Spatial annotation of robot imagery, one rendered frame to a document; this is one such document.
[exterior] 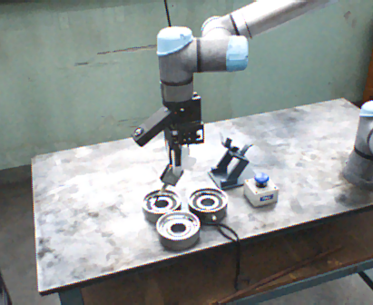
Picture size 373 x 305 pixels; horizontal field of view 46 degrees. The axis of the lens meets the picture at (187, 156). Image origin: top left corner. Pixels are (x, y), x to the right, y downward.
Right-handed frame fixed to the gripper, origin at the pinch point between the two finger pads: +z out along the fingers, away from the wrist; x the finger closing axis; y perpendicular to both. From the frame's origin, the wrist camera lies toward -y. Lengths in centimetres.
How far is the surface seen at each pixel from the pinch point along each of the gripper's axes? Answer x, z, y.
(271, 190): -5.9, 8.8, 25.2
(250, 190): -2.9, 9.4, 20.3
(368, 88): 143, 67, 186
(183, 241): -14.7, 10.2, -2.7
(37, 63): 159, 20, -30
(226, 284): -7.4, 38.2, 11.7
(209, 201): -0.9, 11.4, 9.2
